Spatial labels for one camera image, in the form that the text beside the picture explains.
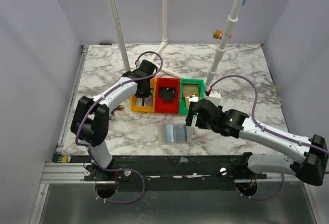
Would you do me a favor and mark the white striped card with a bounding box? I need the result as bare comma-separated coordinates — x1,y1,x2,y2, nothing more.
141,97,153,107

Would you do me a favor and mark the beige card holder wallet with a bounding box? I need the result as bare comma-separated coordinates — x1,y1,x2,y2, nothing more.
158,124,194,145

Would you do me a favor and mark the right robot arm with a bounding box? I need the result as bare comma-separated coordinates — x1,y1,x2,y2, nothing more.
186,99,328,186

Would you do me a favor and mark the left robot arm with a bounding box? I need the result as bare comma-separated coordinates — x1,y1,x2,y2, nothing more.
70,60,161,169

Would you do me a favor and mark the black VIP card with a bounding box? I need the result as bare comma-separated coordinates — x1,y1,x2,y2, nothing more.
159,86,177,102

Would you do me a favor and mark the gold cards stack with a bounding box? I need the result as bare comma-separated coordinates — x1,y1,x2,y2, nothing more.
182,83,199,109

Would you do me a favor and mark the yellow plastic bin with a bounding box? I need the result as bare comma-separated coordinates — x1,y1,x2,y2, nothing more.
130,78,157,113

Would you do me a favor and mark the green plastic bin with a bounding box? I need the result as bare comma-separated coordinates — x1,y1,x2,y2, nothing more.
179,79,205,115

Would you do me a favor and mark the red plastic bin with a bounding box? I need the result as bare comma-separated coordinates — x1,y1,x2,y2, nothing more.
155,78,180,114

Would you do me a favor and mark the brown small tool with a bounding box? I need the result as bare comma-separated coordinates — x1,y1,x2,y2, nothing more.
109,105,124,120

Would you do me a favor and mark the orange knob on pole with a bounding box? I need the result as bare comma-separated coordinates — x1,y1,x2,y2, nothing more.
212,29,225,40

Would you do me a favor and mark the white left PVC pole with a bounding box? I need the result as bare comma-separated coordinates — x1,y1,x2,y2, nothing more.
107,0,131,71

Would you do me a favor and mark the white PVC jointed pole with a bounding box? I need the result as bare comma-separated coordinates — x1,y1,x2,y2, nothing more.
205,0,243,88

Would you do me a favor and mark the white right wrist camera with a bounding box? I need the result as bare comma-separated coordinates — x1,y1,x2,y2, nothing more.
207,90,222,106

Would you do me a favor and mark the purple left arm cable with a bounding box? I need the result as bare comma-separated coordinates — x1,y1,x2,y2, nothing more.
75,51,164,170

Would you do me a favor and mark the white PVC pipe frame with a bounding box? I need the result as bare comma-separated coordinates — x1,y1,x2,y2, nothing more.
156,0,185,79

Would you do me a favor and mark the black mounting rail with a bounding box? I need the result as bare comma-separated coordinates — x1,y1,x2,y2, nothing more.
84,153,266,191

